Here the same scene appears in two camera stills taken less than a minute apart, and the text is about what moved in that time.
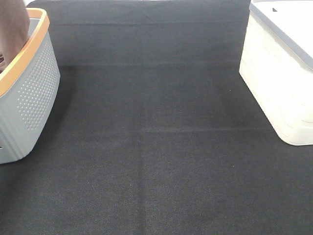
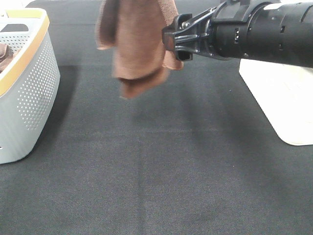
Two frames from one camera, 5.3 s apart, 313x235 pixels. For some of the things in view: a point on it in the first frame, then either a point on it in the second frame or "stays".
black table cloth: (155, 133) stays
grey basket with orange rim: (29, 90) stays
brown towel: (14, 27) -> (133, 29)
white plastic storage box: (277, 62) stays
